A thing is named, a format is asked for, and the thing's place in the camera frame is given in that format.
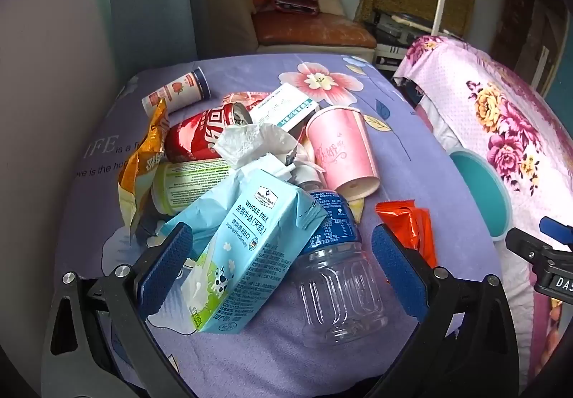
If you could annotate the teal plastic bin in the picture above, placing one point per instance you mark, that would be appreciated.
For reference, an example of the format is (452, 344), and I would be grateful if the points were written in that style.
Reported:
(474, 183)

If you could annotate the pink paper cup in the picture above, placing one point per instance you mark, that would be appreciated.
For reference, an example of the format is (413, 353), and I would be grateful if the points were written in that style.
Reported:
(342, 152)

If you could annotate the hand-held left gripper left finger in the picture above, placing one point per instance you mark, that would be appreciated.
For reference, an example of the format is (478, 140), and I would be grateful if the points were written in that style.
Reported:
(168, 266)

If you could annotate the red soda can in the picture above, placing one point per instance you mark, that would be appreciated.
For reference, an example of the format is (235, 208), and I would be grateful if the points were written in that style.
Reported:
(197, 134)

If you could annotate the purple floral blanket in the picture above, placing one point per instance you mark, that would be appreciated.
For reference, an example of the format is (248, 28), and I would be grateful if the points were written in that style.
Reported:
(425, 165)

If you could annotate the clear plastic bottle blue label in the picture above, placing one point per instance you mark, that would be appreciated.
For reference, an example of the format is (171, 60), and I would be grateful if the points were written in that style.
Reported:
(335, 290)

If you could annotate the white bottle green label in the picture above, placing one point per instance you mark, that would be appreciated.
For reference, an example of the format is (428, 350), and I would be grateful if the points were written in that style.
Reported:
(188, 183)

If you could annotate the small white bottle strawberry label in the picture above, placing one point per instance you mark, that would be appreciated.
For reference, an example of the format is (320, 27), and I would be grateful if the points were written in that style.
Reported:
(177, 91)

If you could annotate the beige sofa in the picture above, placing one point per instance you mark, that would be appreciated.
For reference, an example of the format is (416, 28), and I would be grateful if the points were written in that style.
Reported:
(232, 22)

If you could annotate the dark wooden cabinet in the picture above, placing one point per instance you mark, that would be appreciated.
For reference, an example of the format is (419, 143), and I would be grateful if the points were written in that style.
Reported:
(523, 0)

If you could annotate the light blue milk carton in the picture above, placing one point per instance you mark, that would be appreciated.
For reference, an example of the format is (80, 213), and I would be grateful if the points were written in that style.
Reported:
(250, 255)

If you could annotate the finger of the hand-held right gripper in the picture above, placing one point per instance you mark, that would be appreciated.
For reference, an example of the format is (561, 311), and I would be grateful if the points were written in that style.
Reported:
(557, 232)
(530, 250)

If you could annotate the white green medicine box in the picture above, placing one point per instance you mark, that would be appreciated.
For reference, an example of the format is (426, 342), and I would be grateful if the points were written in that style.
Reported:
(286, 109)

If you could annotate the white electronic device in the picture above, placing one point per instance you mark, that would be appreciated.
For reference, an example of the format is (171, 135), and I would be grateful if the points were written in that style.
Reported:
(387, 55)

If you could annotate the orange red snack packet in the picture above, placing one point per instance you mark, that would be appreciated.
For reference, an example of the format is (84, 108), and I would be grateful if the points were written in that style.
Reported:
(403, 219)

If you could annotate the black electronic device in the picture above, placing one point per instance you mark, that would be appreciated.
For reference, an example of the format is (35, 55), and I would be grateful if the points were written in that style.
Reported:
(394, 24)

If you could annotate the white tissue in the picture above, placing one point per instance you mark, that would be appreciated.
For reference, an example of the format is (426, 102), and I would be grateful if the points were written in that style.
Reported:
(250, 143)

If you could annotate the yellow orange snack bag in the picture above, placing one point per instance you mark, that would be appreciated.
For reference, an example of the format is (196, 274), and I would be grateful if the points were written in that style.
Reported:
(143, 161)

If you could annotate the pink floral blanket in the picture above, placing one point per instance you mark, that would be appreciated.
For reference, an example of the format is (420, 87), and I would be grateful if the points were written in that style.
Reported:
(515, 111)

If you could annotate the grey curtain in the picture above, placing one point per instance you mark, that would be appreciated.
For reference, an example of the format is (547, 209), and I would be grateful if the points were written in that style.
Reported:
(152, 0)

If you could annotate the orange seat cushion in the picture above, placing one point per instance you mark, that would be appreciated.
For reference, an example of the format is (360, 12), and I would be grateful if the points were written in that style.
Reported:
(313, 29)

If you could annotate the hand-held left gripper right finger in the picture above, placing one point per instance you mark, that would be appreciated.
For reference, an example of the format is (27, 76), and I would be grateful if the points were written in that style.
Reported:
(398, 277)

